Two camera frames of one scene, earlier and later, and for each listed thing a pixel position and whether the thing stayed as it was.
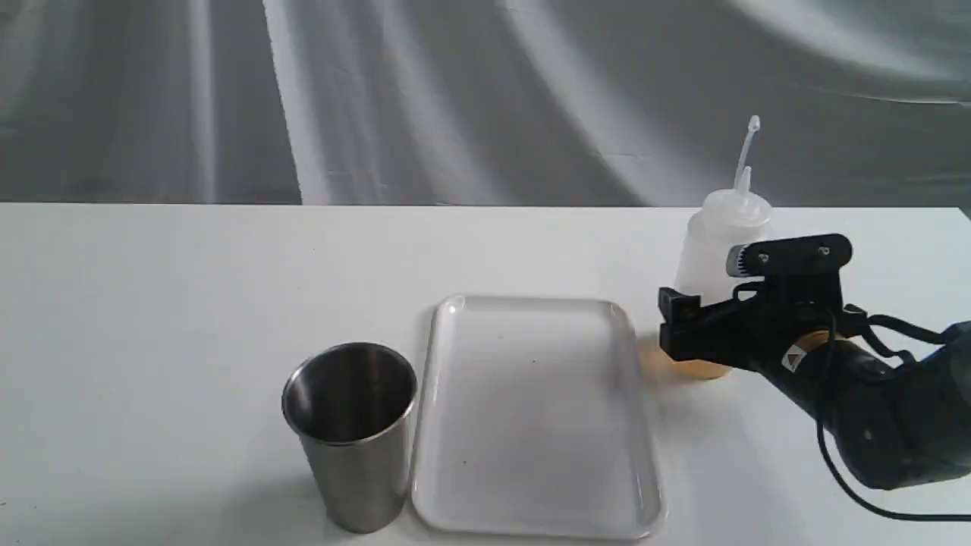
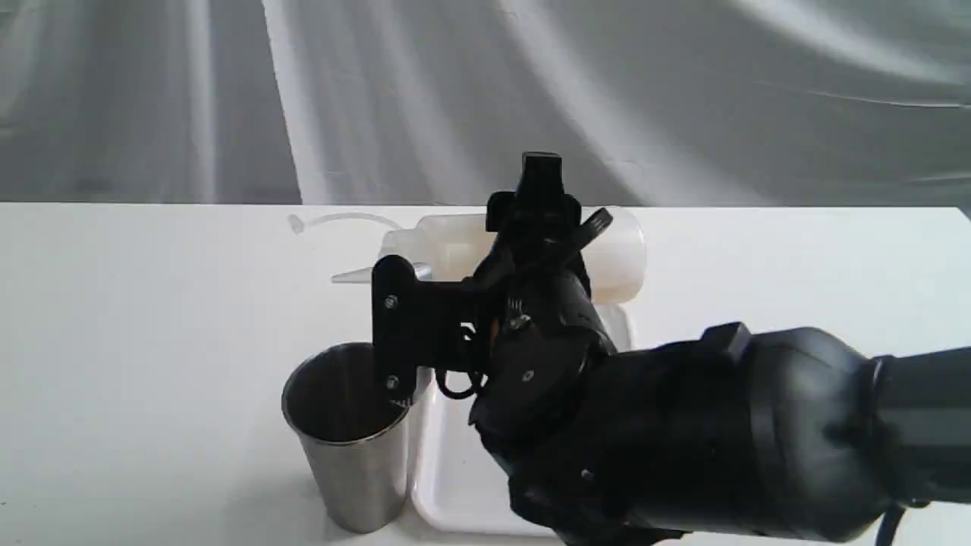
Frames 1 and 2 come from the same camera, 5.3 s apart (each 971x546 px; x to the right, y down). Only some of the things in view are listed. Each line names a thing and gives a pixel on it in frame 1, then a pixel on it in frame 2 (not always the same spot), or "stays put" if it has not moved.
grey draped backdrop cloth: (861, 104) stays put
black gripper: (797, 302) → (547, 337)
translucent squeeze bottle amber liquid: (729, 216) → (449, 248)
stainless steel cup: (353, 403) stays put
